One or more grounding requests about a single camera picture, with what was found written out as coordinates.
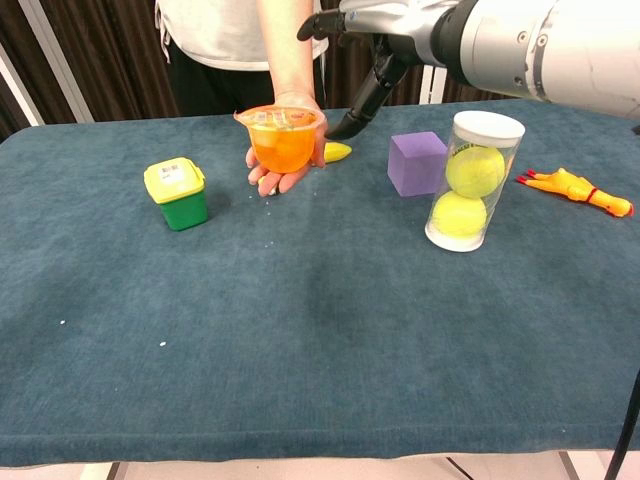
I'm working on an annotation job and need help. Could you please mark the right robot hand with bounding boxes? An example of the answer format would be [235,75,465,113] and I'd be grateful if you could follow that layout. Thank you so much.
[296,0,454,141]

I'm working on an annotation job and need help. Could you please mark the person's hand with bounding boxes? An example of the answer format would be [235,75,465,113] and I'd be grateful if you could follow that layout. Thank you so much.
[245,90,330,198]

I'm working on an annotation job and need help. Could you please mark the orange jelly cup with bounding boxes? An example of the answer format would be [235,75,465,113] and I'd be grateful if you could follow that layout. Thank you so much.
[234,104,327,175]

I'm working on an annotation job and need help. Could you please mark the person's forearm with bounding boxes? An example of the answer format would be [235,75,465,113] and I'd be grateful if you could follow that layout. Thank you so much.
[261,0,326,99]

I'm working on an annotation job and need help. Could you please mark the purple foam cube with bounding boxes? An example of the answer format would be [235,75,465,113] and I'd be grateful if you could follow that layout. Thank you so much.
[387,131,450,197]

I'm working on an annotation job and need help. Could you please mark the green bin with yellow lid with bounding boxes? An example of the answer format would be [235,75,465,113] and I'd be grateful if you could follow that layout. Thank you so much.
[143,156,210,232]

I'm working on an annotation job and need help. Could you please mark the blue table cloth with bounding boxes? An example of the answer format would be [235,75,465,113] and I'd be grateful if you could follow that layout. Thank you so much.
[0,98,640,469]

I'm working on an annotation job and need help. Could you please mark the yellow tennis ball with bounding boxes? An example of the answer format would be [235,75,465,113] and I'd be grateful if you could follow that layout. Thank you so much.
[431,191,488,237]
[445,145,507,199]

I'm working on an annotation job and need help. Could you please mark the person's torso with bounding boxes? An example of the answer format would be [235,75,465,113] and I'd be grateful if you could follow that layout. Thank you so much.
[154,0,331,117]

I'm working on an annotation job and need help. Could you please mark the clear tennis ball tube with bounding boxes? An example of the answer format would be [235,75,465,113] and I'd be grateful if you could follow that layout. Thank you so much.
[424,110,527,253]

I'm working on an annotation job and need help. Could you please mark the dark brown curtain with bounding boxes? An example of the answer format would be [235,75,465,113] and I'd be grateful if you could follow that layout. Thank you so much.
[0,0,511,144]

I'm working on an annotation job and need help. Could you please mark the yellow rubber chicken toy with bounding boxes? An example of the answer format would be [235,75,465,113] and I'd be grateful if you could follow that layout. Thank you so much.
[514,167,636,219]

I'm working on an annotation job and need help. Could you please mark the black cable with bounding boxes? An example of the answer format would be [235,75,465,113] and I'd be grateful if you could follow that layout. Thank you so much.
[603,369,640,480]

